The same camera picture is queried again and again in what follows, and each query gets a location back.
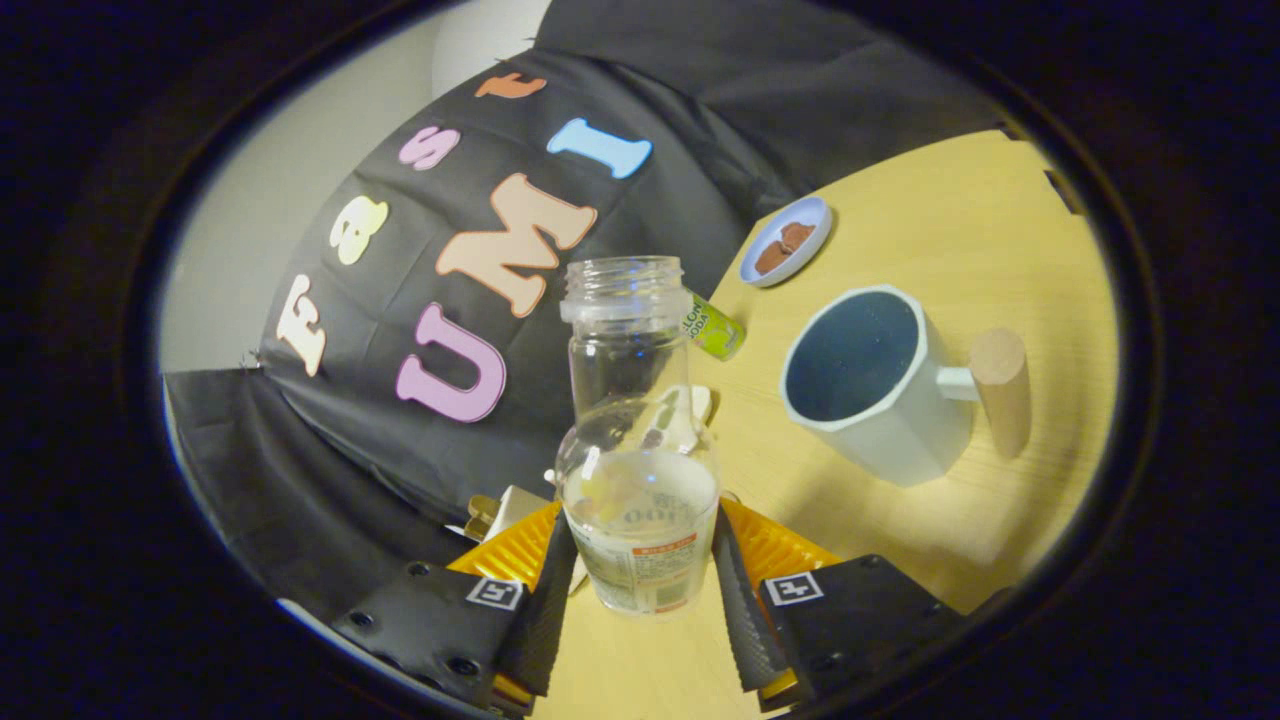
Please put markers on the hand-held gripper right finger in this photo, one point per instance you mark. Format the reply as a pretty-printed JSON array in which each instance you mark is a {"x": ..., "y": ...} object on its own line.
[{"x": 745, "y": 620}]

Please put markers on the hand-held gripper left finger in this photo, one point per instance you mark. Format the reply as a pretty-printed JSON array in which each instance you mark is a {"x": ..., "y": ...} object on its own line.
[{"x": 540, "y": 610}]

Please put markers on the clear plastic juice bottle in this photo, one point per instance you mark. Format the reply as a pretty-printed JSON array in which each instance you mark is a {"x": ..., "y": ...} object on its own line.
[{"x": 640, "y": 520}]

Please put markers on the blue round coaster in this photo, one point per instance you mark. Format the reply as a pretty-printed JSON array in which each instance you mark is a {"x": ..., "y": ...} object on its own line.
[{"x": 790, "y": 240}]

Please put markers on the black backdrop cloth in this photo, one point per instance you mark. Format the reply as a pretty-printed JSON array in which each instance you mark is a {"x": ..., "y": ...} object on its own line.
[{"x": 380, "y": 470}]

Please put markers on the green drink can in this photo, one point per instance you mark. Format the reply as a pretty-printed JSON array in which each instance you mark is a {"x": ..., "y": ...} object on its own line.
[{"x": 718, "y": 332}]

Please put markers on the wooden table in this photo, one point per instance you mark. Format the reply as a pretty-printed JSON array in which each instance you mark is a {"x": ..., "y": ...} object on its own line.
[{"x": 900, "y": 180}]

